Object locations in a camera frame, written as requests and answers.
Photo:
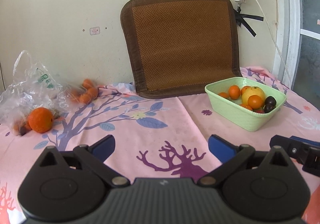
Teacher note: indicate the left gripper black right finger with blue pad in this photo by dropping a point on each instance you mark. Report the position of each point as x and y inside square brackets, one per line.
[231, 156]

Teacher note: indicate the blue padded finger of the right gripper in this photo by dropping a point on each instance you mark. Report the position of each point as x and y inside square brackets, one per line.
[309, 142]

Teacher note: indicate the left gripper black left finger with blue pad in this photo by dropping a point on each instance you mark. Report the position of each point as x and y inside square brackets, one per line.
[92, 158]

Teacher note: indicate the dark purple plum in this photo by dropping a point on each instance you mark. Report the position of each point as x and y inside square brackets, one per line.
[270, 101]

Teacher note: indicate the small orange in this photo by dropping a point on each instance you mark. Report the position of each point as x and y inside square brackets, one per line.
[255, 102]

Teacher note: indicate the light green plastic basket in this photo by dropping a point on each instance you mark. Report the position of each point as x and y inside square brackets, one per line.
[231, 109]

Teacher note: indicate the dark plum in basket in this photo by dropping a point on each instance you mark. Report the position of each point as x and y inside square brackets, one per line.
[268, 108]

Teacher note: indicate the large orange near bag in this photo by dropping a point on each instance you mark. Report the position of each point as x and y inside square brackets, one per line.
[40, 120]

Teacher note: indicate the mandarin in basket left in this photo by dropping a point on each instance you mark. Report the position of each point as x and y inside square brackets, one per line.
[234, 92]

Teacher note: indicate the mandarin in basket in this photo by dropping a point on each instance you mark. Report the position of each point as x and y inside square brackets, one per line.
[234, 92]
[244, 89]

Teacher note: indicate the large yellow citrus fruit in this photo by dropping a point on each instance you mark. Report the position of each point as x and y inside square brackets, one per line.
[254, 90]

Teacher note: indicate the pile of small mandarins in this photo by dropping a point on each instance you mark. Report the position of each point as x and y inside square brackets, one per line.
[84, 93]

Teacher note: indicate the pink floral tablecloth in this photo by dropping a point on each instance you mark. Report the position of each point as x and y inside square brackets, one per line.
[154, 138]

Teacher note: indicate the mandarin in basket right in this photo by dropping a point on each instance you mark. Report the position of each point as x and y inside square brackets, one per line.
[244, 89]

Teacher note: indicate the clear plastic bag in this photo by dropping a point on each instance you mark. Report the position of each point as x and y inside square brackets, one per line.
[32, 87]

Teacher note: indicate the brown woven seat cushion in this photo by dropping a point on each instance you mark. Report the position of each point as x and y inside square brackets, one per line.
[177, 47]

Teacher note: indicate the black tape strips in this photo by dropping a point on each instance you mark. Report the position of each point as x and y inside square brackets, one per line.
[241, 20]

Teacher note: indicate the white window frame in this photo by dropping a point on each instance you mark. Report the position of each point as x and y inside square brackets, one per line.
[297, 63]

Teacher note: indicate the wall sticker label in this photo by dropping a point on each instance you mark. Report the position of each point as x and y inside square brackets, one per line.
[94, 30]

